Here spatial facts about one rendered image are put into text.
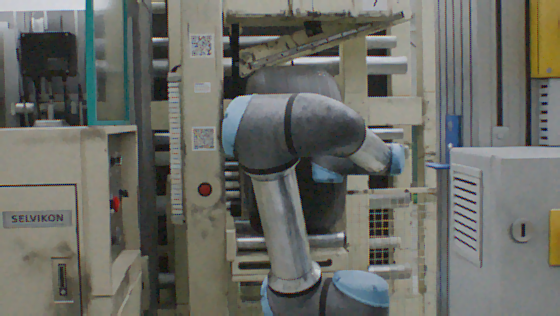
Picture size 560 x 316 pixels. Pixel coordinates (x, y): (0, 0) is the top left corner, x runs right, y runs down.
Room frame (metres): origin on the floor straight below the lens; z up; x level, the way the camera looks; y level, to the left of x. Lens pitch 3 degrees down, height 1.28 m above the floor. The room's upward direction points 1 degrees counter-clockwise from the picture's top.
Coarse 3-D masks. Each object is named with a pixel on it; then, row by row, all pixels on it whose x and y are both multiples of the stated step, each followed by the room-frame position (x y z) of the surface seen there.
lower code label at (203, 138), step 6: (192, 132) 2.07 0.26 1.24; (198, 132) 2.07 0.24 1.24; (204, 132) 2.07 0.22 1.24; (210, 132) 2.07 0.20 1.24; (192, 138) 2.07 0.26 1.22; (198, 138) 2.07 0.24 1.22; (204, 138) 2.07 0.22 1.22; (210, 138) 2.07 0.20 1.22; (192, 144) 2.07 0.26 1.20; (198, 144) 2.07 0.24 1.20; (204, 144) 2.07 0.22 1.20; (210, 144) 2.07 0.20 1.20; (192, 150) 2.07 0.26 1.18; (198, 150) 2.07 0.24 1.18; (204, 150) 2.07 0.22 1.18; (210, 150) 2.07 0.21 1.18
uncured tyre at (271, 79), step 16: (256, 80) 2.04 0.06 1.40; (272, 80) 2.01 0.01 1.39; (288, 80) 2.01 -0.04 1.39; (304, 80) 2.02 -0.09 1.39; (320, 80) 2.02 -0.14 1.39; (336, 80) 2.10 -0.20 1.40; (336, 96) 1.99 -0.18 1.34; (304, 160) 1.90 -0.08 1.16; (304, 176) 1.91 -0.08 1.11; (304, 192) 1.92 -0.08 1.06; (320, 192) 1.93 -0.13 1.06; (336, 192) 1.94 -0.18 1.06; (256, 208) 1.98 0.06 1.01; (304, 208) 1.95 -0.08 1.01; (320, 208) 1.96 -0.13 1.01; (336, 208) 1.98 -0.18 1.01; (256, 224) 2.04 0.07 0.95; (320, 224) 2.01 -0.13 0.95; (336, 224) 2.08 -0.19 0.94
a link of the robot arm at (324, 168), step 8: (312, 160) 1.59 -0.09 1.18; (320, 160) 1.56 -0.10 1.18; (328, 160) 1.56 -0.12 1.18; (336, 160) 1.55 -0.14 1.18; (344, 160) 1.54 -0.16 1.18; (312, 168) 1.59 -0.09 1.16; (320, 168) 1.56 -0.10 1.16; (328, 168) 1.56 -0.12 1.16; (336, 168) 1.56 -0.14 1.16; (344, 168) 1.55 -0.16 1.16; (352, 168) 1.54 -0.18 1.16; (312, 176) 1.59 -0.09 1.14; (320, 176) 1.56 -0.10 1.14; (328, 176) 1.55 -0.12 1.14; (336, 176) 1.56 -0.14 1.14
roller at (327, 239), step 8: (328, 232) 2.04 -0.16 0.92; (336, 232) 2.04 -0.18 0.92; (344, 232) 2.04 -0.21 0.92; (240, 240) 2.01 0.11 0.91; (248, 240) 2.01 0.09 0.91; (256, 240) 2.01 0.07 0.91; (264, 240) 2.01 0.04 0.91; (312, 240) 2.02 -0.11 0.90; (320, 240) 2.02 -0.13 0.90; (328, 240) 2.03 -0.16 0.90; (336, 240) 2.03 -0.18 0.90; (344, 240) 2.03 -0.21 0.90; (240, 248) 2.01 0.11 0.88; (248, 248) 2.01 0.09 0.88; (256, 248) 2.02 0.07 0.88
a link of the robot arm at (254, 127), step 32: (256, 96) 1.23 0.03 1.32; (288, 96) 1.20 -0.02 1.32; (224, 128) 1.21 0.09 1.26; (256, 128) 1.19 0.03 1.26; (288, 128) 1.16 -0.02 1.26; (256, 160) 1.21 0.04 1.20; (288, 160) 1.22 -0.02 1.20; (256, 192) 1.28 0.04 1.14; (288, 192) 1.26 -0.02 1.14; (288, 224) 1.28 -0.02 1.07; (288, 256) 1.31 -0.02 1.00; (288, 288) 1.33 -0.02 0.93; (320, 288) 1.35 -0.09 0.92
